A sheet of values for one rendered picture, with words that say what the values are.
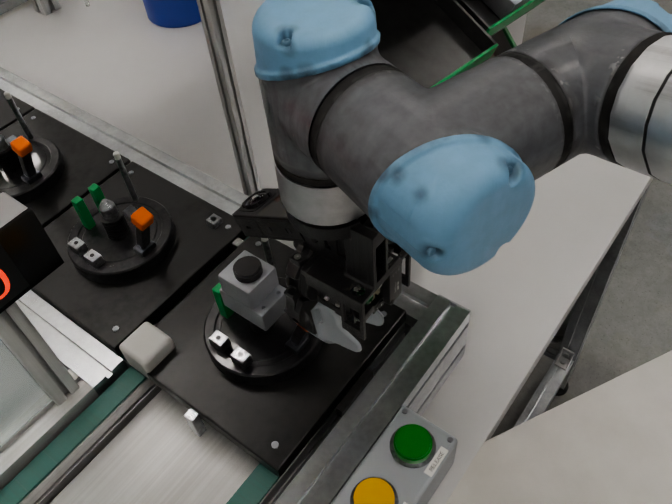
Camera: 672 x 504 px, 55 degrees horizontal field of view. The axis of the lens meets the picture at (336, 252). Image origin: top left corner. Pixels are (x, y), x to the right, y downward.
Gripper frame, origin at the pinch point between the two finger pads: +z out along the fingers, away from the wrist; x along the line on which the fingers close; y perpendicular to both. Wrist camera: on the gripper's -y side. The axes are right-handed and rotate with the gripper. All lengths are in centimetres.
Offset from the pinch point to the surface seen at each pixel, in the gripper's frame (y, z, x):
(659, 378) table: 29.3, 20.7, 27.6
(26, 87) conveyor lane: -80, 11, 15
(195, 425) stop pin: -9.7, 11.1, -13.1
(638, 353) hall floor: 26, 107, 94
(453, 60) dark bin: -3.8, -13.2, 29.0
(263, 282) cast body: -8.4, -1.5, -0.1
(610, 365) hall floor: 22, 107, 86
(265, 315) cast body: -7.2, 1.4, -1.9
